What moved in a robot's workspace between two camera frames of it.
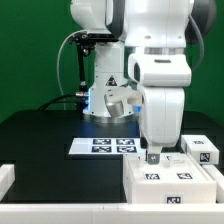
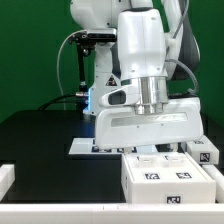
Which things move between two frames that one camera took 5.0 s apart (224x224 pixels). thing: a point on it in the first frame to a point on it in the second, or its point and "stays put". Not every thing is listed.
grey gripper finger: x=153 y=159 to x=174 y=147
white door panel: x=179 y=167 stays put
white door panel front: x=139 y=170 stays put
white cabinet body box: x=176 y=179 stays put
